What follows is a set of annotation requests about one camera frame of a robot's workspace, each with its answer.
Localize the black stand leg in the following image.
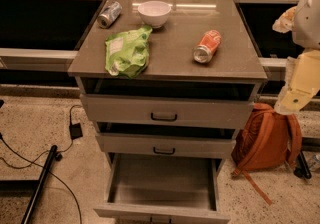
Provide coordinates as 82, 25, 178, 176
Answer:
294, 152, 312, 179

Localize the white bowl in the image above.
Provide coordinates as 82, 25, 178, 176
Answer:
138, 1, 171, 28

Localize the red coke can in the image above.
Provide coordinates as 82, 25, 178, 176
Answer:
193, 30, 221, 63

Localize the black floor cable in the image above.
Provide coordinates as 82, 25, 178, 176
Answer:
0, 104, 83, 224

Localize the bottom drawer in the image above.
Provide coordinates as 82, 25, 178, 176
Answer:
95, 154, 230, 224

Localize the black pole on floor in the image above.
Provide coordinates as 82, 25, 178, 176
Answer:
21, 145, 57, 224

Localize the green chip bag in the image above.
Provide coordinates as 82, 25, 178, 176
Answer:
105, 25, 153, 78

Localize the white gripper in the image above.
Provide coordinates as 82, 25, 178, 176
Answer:
272, 0, 320, 115

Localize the black power adapter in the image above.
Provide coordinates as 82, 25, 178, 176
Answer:
69, 123, 83, 140

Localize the drawer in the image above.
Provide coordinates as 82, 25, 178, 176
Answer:
80, 94, 253, 129
95, 154, 230, 224
96, 134, 234, 159

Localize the silver soda can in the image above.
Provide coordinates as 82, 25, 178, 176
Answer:
97, 1, 122, 29

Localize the grey drawer cabinet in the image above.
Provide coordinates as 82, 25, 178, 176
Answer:
67, 0, 269, 224

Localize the middle drawer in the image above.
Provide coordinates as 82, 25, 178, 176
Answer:
96, 134, 234, 159

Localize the top drawer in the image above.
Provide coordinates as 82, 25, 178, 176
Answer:
80, 94, 253, 129

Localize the orange backpack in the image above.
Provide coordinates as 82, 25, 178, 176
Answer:
231, 103, 302, 205

